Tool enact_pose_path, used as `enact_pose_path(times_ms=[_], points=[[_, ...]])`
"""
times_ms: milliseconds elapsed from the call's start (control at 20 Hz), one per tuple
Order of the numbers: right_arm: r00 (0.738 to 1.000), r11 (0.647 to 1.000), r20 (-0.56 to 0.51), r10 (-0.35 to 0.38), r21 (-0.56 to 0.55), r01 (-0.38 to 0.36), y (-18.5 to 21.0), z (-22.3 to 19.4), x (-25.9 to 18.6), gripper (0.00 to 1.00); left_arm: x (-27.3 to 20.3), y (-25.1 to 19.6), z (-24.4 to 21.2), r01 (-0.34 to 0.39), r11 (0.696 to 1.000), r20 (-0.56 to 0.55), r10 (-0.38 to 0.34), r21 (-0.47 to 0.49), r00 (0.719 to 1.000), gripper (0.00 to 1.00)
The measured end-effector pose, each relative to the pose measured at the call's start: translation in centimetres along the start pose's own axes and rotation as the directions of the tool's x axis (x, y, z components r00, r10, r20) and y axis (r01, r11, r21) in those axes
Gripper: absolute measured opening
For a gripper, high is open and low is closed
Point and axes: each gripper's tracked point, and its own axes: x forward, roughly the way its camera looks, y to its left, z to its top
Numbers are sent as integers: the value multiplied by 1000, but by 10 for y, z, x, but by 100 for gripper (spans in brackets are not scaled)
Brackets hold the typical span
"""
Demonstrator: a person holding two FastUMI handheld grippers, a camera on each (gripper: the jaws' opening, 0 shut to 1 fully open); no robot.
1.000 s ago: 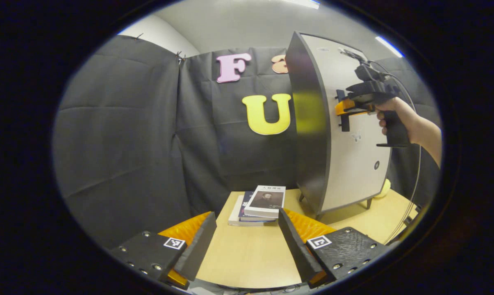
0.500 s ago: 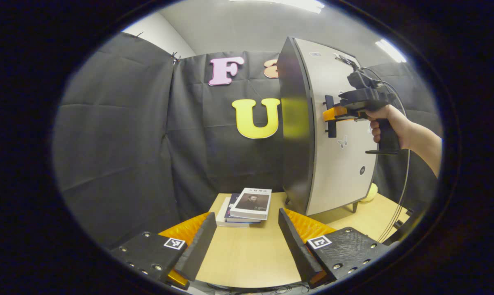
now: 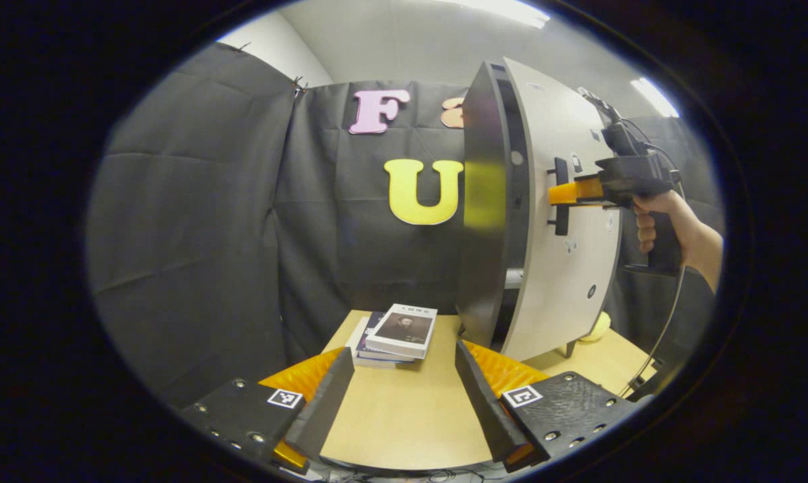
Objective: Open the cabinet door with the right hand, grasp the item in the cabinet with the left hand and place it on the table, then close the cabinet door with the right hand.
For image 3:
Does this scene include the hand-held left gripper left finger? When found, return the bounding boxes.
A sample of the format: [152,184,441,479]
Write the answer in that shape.
[179,346,355,474]

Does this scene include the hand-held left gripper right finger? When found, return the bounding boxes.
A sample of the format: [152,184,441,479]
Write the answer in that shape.
[455,339,636,472]

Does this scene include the black door handle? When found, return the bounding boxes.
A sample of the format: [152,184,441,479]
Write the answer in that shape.
[548,158,571,236]

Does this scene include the white cabinet door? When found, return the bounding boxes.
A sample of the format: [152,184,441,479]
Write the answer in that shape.
[501,57,622,363]

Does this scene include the dark grey cabinet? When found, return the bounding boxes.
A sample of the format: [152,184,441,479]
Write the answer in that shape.
[456,59,579,360]

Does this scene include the blue-spined book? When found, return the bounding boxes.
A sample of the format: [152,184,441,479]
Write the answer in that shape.
[355,311,418,366]

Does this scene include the small ceiling light panel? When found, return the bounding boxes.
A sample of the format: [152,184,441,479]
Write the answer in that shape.
[630,77,681,119]

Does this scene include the white book with portrait cover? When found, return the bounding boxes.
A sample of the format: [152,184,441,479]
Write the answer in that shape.
[365,303,439,360]

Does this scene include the yellow sponge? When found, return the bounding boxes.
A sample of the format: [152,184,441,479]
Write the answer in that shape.
[580,311,612,343]

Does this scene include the large ceiling light panel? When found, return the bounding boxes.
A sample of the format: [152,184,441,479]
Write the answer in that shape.
[444,0,552,29]

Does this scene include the black backdrop cloth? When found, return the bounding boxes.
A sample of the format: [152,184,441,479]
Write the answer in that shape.
[85,42,723,410]

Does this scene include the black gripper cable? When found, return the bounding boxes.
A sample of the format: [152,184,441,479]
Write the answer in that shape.
[617,117,687,398]

